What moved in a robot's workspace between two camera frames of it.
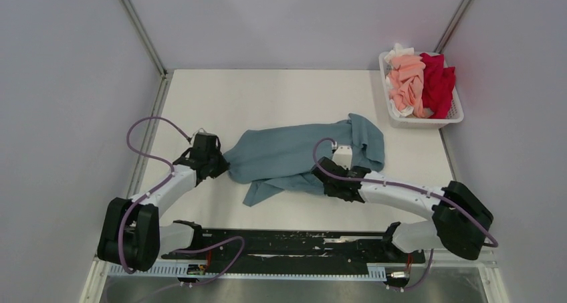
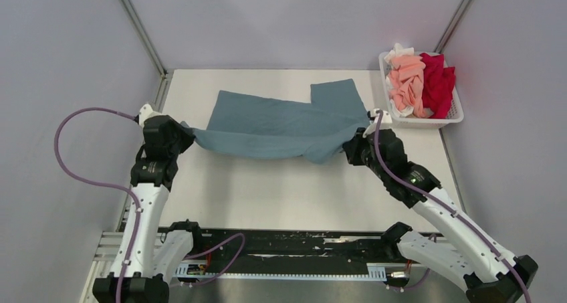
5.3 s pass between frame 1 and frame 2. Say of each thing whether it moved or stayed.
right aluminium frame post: stayed
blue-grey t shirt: moved
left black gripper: moved
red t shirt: stayed
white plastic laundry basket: stayed
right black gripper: moved
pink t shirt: stayed
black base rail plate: stayed
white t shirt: stayed
